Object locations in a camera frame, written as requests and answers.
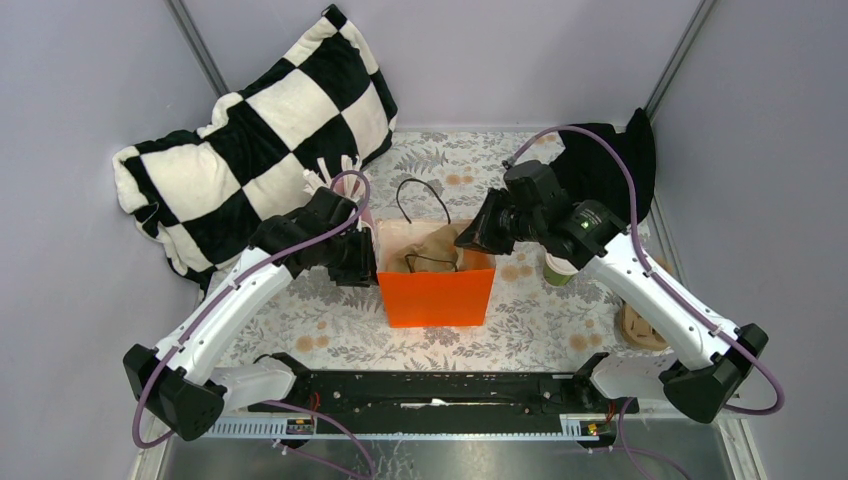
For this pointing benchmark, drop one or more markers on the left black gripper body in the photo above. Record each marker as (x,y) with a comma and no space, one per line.
(349,256)

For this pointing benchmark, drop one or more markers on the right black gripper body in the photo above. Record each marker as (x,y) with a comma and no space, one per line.
(524,225)

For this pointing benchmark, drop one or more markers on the single brown cup carrier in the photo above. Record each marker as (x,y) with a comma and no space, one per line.
(436,253)

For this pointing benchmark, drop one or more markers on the orange paper bag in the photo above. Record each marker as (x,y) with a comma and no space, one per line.
(456,299)

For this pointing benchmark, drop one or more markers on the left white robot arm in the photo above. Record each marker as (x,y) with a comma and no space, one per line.
(179,380)

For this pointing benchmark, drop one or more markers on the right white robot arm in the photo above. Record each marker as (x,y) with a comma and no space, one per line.
(711,356)

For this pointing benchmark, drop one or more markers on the black cloth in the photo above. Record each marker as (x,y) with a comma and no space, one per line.
(587,171)

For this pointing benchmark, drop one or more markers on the pink straw holder cup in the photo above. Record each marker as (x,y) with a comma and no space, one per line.
(350,186)

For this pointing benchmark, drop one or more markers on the floral tablecloth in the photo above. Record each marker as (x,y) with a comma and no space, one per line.
(530,325)

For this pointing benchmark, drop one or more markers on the brown cardboard cup carrier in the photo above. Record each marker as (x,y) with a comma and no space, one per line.
(637,331)

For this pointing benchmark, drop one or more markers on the black white checkered pillow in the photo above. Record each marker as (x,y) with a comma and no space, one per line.
(202,193)

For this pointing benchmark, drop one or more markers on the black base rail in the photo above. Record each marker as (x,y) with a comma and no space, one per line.
(384,402)

